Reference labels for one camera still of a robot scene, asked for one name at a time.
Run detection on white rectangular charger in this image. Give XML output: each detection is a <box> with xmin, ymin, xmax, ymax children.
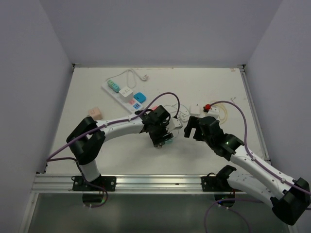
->
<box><xmin>190</xmin><ymin>104</ymin><xmax>200</xmax><ymax>117</ymax></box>

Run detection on white round travel adapter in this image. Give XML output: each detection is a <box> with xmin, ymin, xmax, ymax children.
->
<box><xmin>178</xmin><ymin>110</ymin><xmax>190</xmax><ymax>123</ymax></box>

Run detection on light green thin cable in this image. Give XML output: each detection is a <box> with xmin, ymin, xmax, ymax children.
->
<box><xmin>163</xmin><ymin>103</ymin><xmax>189</xmax><ymax>122</ymax></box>

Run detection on beige cube socket adapter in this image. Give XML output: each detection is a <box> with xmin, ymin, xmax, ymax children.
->
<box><xmin>88</xmin><ymin>107</ymin><xmax>103</xmax><ymax>120</ymax></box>

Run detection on dark green charger plug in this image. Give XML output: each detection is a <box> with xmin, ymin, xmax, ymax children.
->
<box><xmin>164</xmin><ymin>138</ymin><xmax>173</xmax><ymax>145</ymax></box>

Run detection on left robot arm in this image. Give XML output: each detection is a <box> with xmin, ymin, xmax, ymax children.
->
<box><xmin>66</xmin><ymin>105</ymin><xmax>180</xmax><ymax>191</ymax></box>

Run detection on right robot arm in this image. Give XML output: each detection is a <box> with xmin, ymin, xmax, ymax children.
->
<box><xmin>184</xmin><ymin>116</ymin><xmax>311</xmax><ymax>226</ymax></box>

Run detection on blue charger plug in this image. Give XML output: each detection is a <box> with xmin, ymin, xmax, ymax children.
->
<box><xmin>134</xmin><ymin>92</ymin><xmax>146</xmax><ymax>103</ymax></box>

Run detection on white cube socket adapter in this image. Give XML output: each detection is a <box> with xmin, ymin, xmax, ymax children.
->
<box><xmin>119</xmin><ymin>86</ymin><xmax>134</xmax><ymax>103</ymax></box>

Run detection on teal charger plug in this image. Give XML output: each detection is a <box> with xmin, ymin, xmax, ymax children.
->
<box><xmin>112</xmin><ymin>83</ymin><xmax>120</xmax><ymax>93</ymax></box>

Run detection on white power strip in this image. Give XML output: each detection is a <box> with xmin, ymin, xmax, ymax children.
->
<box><xmin>102</xmin><ymin>80</ymin><xmax>144</xmax><ymax>113</ymax></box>

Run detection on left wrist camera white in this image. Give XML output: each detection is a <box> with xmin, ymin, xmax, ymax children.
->
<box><xmin>166</xmin><ymin>117</ymin><xmax>183</xmax><ymax>132</ymax></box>

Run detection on white power strip cable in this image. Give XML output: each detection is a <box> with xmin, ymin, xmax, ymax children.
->
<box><xmin>106</xmin><ymin>69</ymin><xmax>150</xmax><ymax>89</ymax></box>

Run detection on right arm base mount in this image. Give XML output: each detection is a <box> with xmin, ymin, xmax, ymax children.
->
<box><xmin>201</xmin><ymin>173</ymin><xmax>232</xmax><ymax>192</ymax></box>

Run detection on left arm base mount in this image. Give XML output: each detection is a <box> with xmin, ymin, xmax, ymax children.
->
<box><xmin>71</xmin><ymin>176</ymin><xmax>117</xmax><ymax>192</ymax></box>

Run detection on aluminium rail frame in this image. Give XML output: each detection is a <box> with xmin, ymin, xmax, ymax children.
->
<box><xmin>18</xmin><ymin>155</ymin><xmax>299</xmax><ymax>233</ymax></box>

